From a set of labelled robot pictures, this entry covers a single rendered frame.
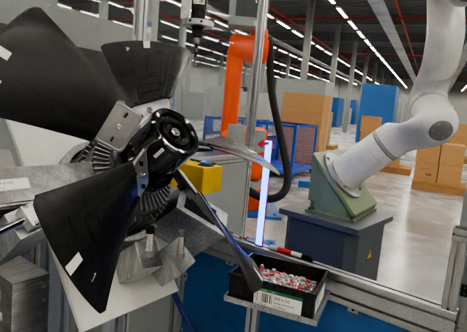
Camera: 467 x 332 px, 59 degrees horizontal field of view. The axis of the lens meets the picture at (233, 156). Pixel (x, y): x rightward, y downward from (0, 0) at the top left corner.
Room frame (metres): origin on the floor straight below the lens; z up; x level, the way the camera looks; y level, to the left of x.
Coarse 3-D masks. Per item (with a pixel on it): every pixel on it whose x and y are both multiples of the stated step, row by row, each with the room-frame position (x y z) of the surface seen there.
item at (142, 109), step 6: (156, 102) 0.95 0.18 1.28; (162, 102) 0.95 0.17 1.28; (168, 102) 0.94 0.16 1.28; (132, 108) 0.95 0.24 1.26; (138, 108) 0.95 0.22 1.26; (144, 108) 0.94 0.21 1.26; (156, 108) 0.94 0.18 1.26; (144, 114) 0.93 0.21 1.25; (150, 114) 0.93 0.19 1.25; (144, 120) 0.92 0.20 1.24; (138, 126) 0.91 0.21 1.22
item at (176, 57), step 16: (112, 48) 1.07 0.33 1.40; (144, 48) 1.08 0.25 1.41; (160, 48) 1.10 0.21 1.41; (176, 48) 1.11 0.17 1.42; (112, 64) 1.04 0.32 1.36; (128, 64) 1.04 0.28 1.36; (144, 64) 1.04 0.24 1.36; (160, 64) 1.04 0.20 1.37; (176, 64) 1.05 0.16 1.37; (128, 80) 1.00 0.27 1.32; (144, 80) 1.00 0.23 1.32; (160, 80) 0.99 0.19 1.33; (176, 80) 1.00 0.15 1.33; (128, 96) 0.97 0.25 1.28; (144, 96) 0.96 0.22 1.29; (160, 96) 0.95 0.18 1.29
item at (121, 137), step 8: (120, 104) 0.83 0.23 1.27; (112, 112) 0.83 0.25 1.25; (120, 112) 0.84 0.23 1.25; (128, 112) 0.84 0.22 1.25; (136, 112) 0.85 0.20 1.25; (112, 120) 0.83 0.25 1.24; (120, 120) 0.84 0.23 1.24; (128, 120) 0.84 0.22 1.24; (136, 120) 0.85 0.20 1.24; (104, 128) 0.82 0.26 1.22; (112, 128) 0.83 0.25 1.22; (128, 128) 0.85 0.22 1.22; (136, 128) 0.85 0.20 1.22; (96, 136) 0.82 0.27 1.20; (104, 136) 0.83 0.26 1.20; (120, 136) 0.84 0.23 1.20; (128, 136) 0.85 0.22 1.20; (104, 144) 0.83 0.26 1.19; (112, 144) 0.83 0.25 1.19; (120, 144) 0.84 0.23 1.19
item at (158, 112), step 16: (160, 112) 0.85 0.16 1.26; (176, 112) 0.88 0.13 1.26; (144, 128) 0.82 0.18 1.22; (160, 128) 0.83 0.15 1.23; (192, 128) 0.89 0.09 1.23; (128, 144) 0.88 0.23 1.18; (144, 144) 0.82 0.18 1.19; (160, 144) 0.80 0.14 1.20; (176, 144) 0.83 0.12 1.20; (192, 144) 0.86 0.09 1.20; (128, 160) 0.85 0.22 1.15; (160, 160) 0.82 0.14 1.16; (176, 160) 0.82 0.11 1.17; (160, 176) 0.89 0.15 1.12
